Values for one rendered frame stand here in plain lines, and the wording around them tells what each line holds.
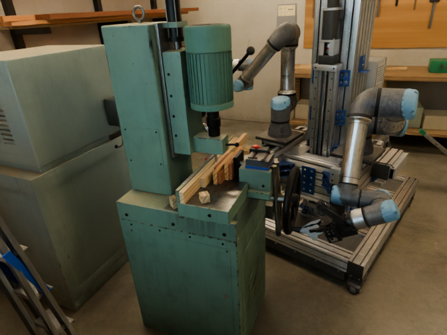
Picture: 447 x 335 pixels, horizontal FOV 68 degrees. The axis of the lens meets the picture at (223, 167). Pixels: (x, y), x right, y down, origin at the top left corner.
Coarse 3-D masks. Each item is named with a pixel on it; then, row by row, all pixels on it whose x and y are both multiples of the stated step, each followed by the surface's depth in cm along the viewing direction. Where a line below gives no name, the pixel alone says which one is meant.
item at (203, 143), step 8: (200, 136) 140; (208, 136) 140; (224, 136) 139; (200, 144) 140; (208, 144) 139; (216, 144) 137; (224, 144) 138; (208, 152) 141; (216, 152) 139; (224, 152) 139
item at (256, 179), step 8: (240, 168) 136; (248, 168) 135; (240, 176) 137; (248, 176) 135; (256, 176) 134; (264, 176) 133; (272, 176) 135; (248, 184) 137; (256, 184) 136; (264, 184) 134; (272, 184) 136
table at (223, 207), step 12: (228, 180) 139; (216, 192) 131; (228, 192) 130; (240, 192) 130; (252, 192) 136; (264, 192) 135; (180, 204) 125; (192, 204) 124; (204, 204) 123; (216, 204) 123; (228, 204) 122; (240, 204) 130; (192, 216) 125; (204, 216) 123; (216, 216) 121; (228, 216) 119
